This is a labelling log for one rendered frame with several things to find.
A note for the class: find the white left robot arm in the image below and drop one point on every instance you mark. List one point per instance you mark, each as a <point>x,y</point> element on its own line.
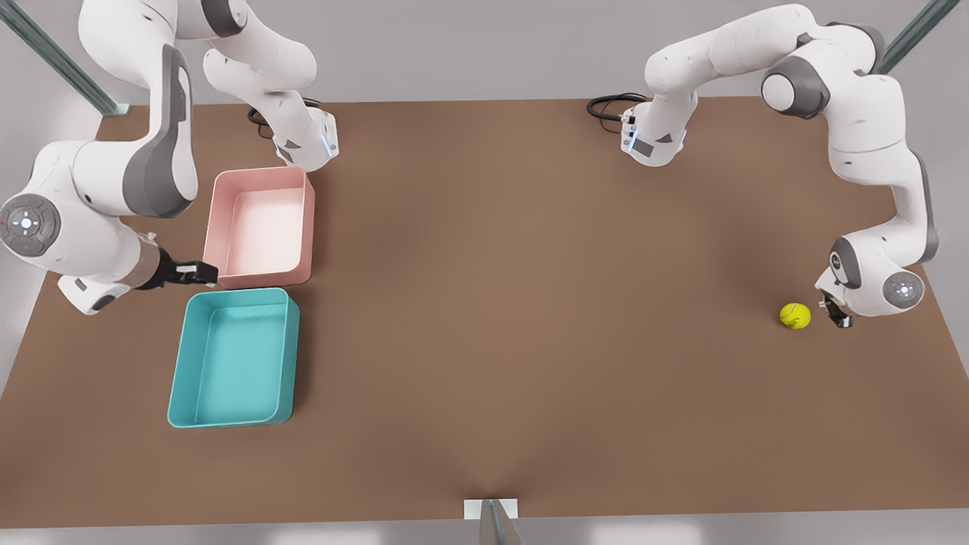
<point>870,113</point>

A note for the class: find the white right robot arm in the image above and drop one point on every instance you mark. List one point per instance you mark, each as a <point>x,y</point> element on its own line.
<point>98,166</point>

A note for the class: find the yellow tennis ball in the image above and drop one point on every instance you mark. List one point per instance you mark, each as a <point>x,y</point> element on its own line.
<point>795,316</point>

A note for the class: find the pink plastic tray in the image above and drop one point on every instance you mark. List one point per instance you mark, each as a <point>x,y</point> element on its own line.
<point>261,225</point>

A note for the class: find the teal plastic tray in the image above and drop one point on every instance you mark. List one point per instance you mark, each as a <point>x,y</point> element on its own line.
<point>233,357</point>

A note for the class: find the silver frame post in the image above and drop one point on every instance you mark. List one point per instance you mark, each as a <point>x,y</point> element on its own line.
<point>57,57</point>
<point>912,30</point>
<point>496,521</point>

